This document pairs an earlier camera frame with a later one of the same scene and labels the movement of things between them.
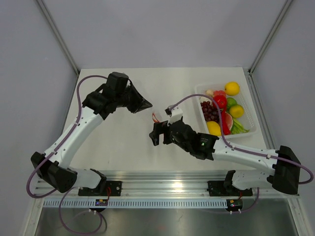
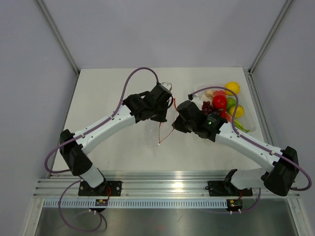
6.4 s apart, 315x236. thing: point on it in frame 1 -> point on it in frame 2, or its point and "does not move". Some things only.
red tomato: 220,101 does not move
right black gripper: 159,128 -> 177,125
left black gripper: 137,106 -> 162,117
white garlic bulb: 209,92 does not move
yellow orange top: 232,88 does not move
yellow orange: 236,110 does not move
